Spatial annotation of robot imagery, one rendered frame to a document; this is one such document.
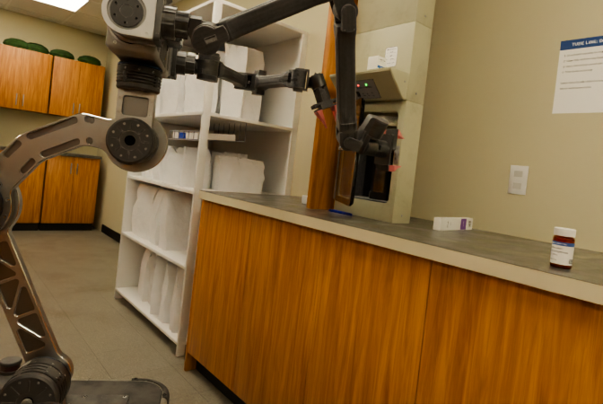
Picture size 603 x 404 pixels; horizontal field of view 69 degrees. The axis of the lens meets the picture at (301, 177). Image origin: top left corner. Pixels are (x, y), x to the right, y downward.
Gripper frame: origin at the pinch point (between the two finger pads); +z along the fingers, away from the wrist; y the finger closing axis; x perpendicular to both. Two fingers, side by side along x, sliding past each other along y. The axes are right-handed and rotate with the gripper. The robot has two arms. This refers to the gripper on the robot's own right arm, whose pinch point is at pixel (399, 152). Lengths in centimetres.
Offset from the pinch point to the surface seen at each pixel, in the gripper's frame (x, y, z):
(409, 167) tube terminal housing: 9.1, -4.1, 18.9
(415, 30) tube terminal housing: 8.9, 47.3, 12.7
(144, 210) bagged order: 206, -50, -8
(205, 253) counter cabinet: 101, -57, -15
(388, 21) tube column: 22, 53, 12
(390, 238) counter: -14.1, -27.1, -17.9
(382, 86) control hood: 15.6, 25.1, 5.3
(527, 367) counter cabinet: -55, -50, -15
